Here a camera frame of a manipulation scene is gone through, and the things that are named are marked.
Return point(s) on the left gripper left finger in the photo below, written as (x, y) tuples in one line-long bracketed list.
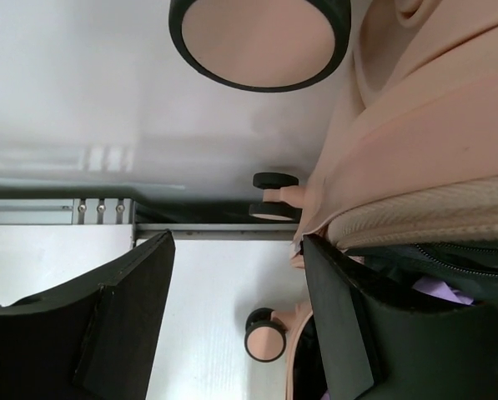
[(92, 337)]

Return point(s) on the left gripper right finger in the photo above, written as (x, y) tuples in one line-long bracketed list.
[(382, 340)]

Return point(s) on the purple shorts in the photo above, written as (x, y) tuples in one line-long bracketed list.
[(437, 288)]

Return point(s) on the pink hard-shell suitcase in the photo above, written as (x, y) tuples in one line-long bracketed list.
[(407, 180)]

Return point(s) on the aluminium frame rail left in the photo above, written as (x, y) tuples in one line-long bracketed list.
[(125, 212)]

